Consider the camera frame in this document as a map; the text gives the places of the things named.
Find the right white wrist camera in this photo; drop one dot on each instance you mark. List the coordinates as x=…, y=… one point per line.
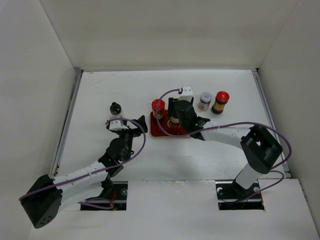
x=186, y=94

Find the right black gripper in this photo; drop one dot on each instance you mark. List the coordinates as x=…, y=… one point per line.
x=171, y=106

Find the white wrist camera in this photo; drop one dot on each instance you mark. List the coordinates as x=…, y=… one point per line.
x=118, y=124
x=186, y=94

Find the red lid dark sauce jar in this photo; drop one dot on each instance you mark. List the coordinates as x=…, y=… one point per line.
x=221, y=99

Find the clear cap grinder bottle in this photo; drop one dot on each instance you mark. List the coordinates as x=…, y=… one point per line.
x=173, y=122

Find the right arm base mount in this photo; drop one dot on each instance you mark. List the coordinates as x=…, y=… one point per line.
x=230, y=197

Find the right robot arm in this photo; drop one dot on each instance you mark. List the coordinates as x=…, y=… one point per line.
x=260, y=148

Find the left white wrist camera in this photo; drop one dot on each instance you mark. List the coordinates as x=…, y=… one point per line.
x=118, y=124

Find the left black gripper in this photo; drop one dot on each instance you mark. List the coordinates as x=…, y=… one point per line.
x=135, y=132

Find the grey lid spice jar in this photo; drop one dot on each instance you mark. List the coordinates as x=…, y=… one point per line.
x=204, y=101

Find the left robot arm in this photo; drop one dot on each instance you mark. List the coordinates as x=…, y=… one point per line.
x=50, y=195

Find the black cap white bottle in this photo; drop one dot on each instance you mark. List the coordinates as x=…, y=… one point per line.
x=116, y=110

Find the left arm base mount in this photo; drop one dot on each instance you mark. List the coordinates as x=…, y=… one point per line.
x=112, y=198

